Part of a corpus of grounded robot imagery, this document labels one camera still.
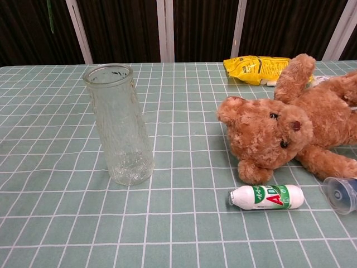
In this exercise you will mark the pink artificial flower bouquet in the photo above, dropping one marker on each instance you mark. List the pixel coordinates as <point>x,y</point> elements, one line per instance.
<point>50,16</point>

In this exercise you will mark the clear textured glass vase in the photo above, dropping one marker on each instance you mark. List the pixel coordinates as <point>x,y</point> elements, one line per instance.
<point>125,145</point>

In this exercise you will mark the brown plush teddy bear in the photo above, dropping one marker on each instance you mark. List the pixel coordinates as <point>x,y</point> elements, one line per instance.
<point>267,136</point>

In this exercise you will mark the white AD milk bottle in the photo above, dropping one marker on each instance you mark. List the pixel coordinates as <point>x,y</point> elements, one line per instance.
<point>251,198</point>

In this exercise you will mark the green white grid tablecloth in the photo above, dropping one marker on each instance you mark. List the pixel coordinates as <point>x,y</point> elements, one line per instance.
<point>178,231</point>

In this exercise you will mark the yellow snack bag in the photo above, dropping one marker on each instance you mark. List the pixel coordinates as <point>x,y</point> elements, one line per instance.
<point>251,68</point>

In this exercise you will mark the small white packet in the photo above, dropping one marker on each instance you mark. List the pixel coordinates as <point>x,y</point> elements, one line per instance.
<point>270,83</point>

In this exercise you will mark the dark brown curtain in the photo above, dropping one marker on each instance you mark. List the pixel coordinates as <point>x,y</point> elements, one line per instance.
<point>122,28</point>

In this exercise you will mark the white blue printed package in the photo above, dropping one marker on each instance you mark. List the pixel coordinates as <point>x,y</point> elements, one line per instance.
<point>319,79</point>

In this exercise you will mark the clear plastic cup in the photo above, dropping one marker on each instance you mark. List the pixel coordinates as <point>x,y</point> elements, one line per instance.
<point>338,195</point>

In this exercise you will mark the white metal frame post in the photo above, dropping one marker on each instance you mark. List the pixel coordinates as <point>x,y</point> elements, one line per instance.
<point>165,30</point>
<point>340,30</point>
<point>238,28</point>
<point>79,30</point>

